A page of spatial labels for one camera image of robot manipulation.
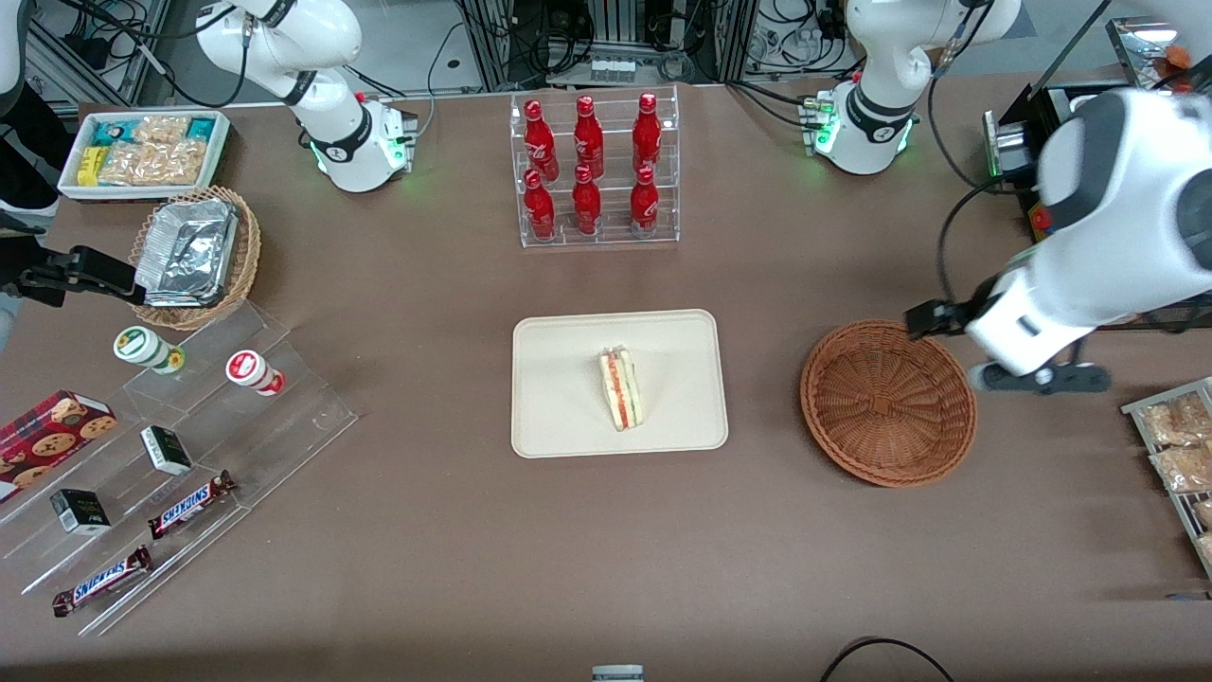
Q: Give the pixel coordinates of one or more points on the aluminium frame structure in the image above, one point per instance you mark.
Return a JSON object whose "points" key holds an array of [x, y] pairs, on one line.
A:
{"points": [[606, 24]]}

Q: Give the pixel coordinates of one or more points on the red lid yogurt cup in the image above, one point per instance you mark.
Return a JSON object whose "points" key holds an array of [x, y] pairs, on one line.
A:
{"points": [[250, 369]]}

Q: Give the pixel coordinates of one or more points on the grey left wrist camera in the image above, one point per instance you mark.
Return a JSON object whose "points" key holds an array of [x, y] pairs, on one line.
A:
{"points": [[1051, 380]]}

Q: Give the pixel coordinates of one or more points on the glass food display case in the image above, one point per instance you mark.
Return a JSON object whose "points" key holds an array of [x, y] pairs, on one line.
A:
{"points": [[1136, 43]]}

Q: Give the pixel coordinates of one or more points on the red cola bottle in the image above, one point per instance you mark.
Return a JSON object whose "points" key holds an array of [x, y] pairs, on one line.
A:
{"points": [[647, 133], [540, 140], [586, 204], [645, 201], [540, 208], [588, 137]]}

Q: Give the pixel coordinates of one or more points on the small grey device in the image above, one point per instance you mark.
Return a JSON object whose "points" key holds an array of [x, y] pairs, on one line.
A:
{"points": [[617, 673]]}

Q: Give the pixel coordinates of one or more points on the clear cracker bag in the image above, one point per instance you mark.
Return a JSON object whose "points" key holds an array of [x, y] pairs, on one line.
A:
{"points": [[125, 164], [180, 161], [161, 129]]}

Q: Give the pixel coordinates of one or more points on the white rectangular snack bin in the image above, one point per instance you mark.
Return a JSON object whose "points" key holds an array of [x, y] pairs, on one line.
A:
{"points": [[220, 156]]}

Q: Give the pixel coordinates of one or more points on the light wicker basket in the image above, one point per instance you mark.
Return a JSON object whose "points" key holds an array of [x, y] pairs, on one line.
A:
{"points": [[248, 251]]}

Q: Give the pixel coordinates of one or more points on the teal snack pack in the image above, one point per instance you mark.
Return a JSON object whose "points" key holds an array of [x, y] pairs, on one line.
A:
{"points": [[114, 132], [201, 127]]}

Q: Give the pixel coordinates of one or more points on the tray of packaged snacks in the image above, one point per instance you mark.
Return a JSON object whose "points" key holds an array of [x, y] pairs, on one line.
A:
{"points": [[1141, 407]]}

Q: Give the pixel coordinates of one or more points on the beige plastic tray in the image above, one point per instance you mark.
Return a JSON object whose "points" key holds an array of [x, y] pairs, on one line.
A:
{"points": [[559, 384]]}

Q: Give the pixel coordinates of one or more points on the triangular sandwich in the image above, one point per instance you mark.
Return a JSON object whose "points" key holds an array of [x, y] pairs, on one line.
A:
{"points": [[622, 390]]}

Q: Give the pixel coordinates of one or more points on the brown snickers bar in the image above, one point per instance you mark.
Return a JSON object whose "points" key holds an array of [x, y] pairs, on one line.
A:
{"points": [[191, 504], [101, 581]]}

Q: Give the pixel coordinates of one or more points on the grey metal rack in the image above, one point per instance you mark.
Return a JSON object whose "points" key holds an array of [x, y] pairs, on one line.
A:
{"points": [[76, 57]]}

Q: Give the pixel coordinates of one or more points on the brown wicker basket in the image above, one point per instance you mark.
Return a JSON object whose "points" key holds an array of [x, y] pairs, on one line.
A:
{"points": [[885, 407]]}

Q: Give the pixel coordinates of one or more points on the black food warmer machine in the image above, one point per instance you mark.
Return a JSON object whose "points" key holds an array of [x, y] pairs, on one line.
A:
{"points": [[1008, 147]]}

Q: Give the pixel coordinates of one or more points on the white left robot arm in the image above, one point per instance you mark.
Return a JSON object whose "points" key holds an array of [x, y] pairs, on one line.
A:
{"points": [[1136, 189]]}

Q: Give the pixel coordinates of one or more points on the yellow snack pack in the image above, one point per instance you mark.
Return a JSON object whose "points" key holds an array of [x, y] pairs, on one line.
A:
{"points": [[90, 166]]}

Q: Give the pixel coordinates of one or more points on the aluminium foil container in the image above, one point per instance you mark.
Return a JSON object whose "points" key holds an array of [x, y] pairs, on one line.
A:
{"points": [[187, 251]]}

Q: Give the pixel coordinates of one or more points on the clear acrylic bottle rack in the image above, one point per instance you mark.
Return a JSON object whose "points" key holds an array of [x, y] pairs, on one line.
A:
{"points": [[614, 223]]}

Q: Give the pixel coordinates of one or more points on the white terminal block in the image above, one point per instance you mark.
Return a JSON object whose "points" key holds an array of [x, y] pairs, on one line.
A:
{"points": [[614, 69]]}

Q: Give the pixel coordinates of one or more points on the red emergency stop button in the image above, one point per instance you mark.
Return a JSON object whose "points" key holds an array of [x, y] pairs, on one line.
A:
{"points": [[1041, 220]]}

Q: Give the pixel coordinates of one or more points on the small black box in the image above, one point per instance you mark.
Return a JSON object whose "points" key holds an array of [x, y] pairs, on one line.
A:
{"points": [[80, 512], [166, 450]]}

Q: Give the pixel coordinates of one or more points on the clear pastry bag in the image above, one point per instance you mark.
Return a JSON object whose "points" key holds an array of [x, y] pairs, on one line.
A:
{"points": [[1185, 468], [1204, 514], [1206, 549], [1176, 421]]}

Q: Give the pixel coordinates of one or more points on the red cookie box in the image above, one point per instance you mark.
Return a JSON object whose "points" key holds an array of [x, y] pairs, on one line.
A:
{"points": [[47, 440]]}

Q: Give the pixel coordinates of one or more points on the clear acrylic stepped stand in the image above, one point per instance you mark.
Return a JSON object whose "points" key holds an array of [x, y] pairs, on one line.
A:
{"points": [[284, 426]]}

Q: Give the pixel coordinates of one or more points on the green lid yogurt cup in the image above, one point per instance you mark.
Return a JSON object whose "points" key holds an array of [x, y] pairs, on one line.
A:
{"points": [[142, 346]]}

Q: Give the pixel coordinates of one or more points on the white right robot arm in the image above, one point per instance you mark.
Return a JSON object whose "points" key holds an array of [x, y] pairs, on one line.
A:
{"points": [[322, 57]]}

